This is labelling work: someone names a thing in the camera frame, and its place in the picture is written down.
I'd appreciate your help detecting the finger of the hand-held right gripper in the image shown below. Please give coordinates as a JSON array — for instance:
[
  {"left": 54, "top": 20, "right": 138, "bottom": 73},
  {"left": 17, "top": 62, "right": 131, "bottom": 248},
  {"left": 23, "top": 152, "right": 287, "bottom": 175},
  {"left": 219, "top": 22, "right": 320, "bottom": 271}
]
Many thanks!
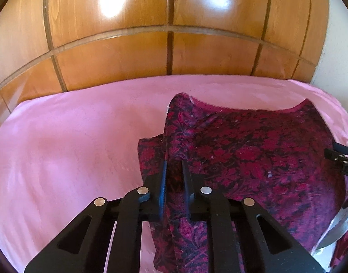
[{"left": 324, "top": 142, "right": 348, "bottom": 161}]

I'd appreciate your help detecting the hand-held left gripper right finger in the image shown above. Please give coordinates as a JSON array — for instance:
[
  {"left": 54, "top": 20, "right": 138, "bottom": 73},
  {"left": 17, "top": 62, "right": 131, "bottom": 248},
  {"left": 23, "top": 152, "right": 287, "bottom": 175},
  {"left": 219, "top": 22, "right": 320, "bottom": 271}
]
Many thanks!
[{"left": 181, "top": 159, "right": 325, "bottom": 273}]

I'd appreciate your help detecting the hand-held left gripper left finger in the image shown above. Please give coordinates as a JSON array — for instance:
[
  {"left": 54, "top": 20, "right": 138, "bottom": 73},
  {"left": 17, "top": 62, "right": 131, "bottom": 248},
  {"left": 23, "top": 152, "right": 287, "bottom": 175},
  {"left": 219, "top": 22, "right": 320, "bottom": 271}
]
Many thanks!
[{"left": 24, "top": 159, "right": 167, "bottom": 273}]

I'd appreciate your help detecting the dark red floral sweater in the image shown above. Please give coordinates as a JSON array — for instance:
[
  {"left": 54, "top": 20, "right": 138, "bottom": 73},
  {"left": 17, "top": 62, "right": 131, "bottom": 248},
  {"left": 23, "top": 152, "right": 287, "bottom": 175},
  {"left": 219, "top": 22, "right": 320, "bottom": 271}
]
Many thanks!
[{"left": 137, "top": 92, "right": 348, "bottom": 273}]

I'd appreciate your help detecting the white bed sheet edge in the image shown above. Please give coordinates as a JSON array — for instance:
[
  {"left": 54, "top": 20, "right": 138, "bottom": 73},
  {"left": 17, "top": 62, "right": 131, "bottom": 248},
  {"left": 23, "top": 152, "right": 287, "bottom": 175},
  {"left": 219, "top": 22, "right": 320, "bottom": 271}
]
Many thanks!
[{"left": 310, "top": 209, "right": 348, "bottom": 255}]

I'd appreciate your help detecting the dark red cloth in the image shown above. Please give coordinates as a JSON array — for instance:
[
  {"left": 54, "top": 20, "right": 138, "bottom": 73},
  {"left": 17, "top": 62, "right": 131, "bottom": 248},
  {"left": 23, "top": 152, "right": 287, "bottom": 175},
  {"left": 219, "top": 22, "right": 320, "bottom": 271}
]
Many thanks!
[{"left": 330, "top": 227, "right": 348, "bottom": 268}]

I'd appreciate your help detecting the pink blanket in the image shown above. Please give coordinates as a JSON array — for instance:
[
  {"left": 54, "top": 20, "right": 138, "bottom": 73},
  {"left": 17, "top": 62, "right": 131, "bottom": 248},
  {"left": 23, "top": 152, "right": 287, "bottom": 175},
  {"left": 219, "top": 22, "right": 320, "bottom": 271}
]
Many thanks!
[{"left": 0, "top": 75, "right": 348, "bottom": 273}]

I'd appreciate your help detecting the wooden panelled wardrobe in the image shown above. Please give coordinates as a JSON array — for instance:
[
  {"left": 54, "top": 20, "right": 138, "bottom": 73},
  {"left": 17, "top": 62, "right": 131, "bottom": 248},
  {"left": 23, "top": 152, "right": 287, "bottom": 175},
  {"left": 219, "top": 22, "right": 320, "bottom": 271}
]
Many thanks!
[{"left": 0, "top": 0, "right": 331, "bottom": 137}]

